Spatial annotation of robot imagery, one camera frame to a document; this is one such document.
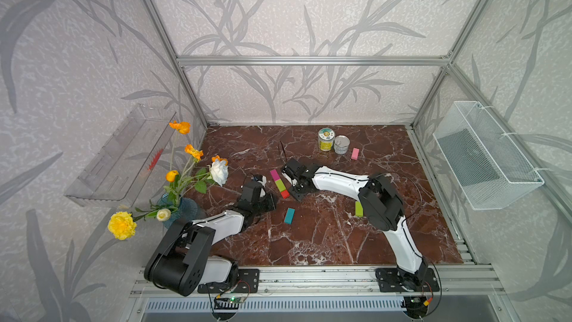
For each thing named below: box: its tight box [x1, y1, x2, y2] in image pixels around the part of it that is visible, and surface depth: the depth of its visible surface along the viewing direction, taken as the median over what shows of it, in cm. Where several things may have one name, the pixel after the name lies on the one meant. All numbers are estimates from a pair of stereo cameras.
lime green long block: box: [274, 178, 287, 193], surface depth 98 cm
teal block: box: [283, 207, 296, 225], surface depth 90 cm
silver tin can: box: [333, 134, 351, 156], surface depth 110 cm
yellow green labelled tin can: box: [317, 127, 336, 153], surface depth 109 cm
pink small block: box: [350, 147, 360, 161], surface depth 110 cm
